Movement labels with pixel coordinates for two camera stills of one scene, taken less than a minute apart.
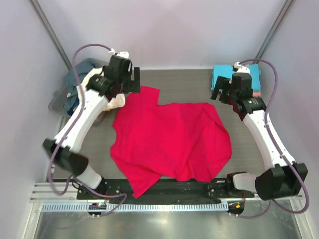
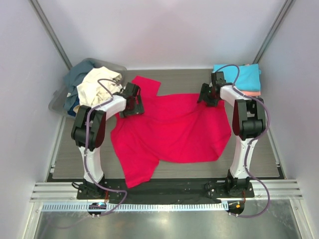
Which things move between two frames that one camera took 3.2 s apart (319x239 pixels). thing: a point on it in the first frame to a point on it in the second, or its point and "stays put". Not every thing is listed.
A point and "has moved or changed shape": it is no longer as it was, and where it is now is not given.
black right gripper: x=221 y=83 to x=205 y=88
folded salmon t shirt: x=256 y=93 stays put
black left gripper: x=132 y=86 to x=138 y=108
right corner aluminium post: x=286 y=5 stays put
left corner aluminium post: x=47 y=25 stays put
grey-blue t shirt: x=70 y=80 stays put
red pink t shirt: x=185 y=141 has moved or changed shape
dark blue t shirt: x=71 y=111 stays put
